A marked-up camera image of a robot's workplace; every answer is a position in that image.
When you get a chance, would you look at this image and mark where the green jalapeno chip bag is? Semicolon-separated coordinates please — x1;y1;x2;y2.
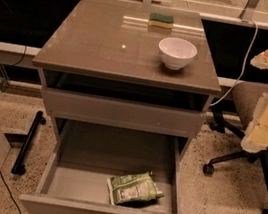
107;172;165;205

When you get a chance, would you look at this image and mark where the white ceramic bowl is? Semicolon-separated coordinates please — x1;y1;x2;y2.
158;37;197;70

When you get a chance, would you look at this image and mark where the open grey middle drawer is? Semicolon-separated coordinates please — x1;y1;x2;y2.
19;120;189;214

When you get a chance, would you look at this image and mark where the closed grey top drawer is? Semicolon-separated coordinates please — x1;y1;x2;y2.
41;87;206;138

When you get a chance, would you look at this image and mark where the green yellow sponge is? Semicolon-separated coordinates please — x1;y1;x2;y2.
148;12;174;29

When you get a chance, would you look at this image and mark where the grey office chair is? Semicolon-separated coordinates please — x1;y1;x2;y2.
203;82;268;214

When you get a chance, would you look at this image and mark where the black metal bar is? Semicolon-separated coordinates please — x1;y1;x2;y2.
11;110;46;175

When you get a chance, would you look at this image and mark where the grey drawer cabinet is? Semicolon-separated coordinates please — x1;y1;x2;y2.
19;0;233;165

